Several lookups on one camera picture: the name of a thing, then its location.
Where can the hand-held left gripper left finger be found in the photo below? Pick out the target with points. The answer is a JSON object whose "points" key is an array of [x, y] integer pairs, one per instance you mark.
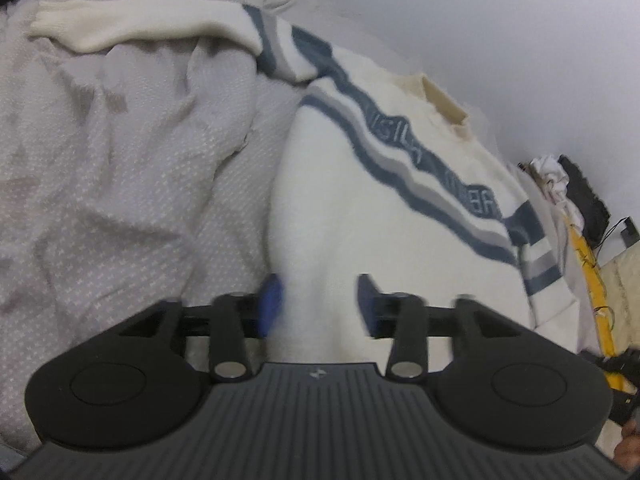
{"points": [[270, 305]]}

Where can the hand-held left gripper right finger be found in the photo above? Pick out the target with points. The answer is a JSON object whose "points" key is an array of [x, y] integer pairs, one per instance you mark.
{"points": [[365, 305]]}

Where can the cream sweater with blue stripes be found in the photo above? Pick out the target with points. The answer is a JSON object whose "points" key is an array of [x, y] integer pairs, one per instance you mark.
{"points": [[380, 210]]}

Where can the person's right hand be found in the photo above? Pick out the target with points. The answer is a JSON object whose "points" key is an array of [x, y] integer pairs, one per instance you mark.
{"points": [[629, 447]]}

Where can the cream textured cloth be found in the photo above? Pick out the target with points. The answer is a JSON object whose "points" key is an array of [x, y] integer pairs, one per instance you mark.
{"points": [[622, 290]]}

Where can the black bag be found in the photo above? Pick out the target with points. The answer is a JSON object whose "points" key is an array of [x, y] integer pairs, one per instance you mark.
{"points": [[585, 195]]}

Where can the grey dotted bed blanket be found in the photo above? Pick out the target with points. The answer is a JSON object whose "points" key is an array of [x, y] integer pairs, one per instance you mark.
{"points": [[125, 160]]}

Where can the white crumpled cloth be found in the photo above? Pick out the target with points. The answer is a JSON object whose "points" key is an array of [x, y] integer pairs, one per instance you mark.
{"points": [[555, 180]]}

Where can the black wall charger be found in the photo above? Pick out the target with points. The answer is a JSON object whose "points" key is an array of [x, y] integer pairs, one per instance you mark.
{"points": [[631, 236]]}

